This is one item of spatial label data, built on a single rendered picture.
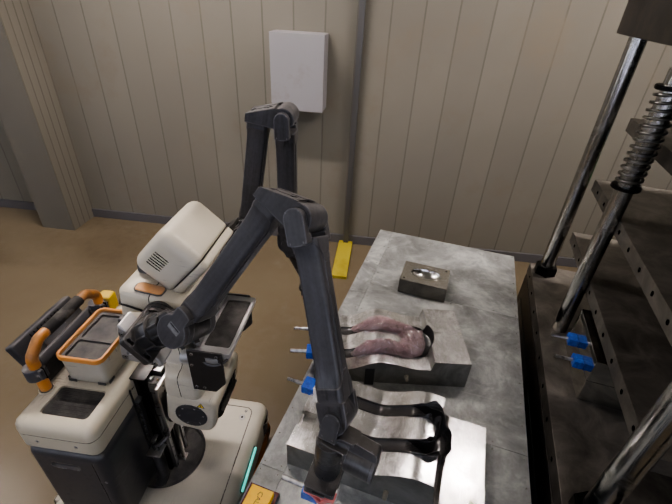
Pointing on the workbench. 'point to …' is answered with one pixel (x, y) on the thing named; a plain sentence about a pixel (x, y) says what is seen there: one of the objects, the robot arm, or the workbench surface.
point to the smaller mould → (424, 281)
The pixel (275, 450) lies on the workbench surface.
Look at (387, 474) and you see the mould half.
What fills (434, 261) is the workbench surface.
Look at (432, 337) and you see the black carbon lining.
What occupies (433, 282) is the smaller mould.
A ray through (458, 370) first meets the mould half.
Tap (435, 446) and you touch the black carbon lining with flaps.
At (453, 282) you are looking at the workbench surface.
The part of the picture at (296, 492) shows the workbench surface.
